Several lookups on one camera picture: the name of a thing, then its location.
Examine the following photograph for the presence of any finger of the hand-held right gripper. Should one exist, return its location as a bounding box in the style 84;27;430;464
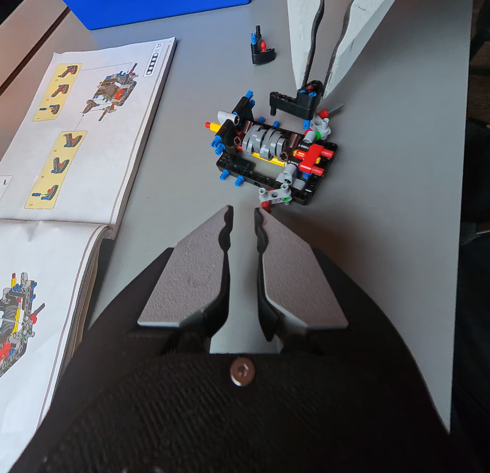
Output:
323;0;407;98
286;0;328;89

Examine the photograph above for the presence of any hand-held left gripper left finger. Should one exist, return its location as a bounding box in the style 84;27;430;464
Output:
136;205;234;339

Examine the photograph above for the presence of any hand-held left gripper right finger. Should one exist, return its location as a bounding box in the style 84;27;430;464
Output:
253;207;350;343

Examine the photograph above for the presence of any small black lego subassembly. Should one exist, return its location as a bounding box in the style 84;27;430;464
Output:
269;80;323;120
251;24;276;65

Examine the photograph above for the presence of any lego chassis assembly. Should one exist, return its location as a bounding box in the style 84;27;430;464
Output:
204;90;344;214

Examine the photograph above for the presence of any lego instruction booklet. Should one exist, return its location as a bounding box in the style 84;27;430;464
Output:
0;37;178;454

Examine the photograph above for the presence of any blue storage bin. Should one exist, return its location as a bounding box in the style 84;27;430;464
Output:
48;0;253;31

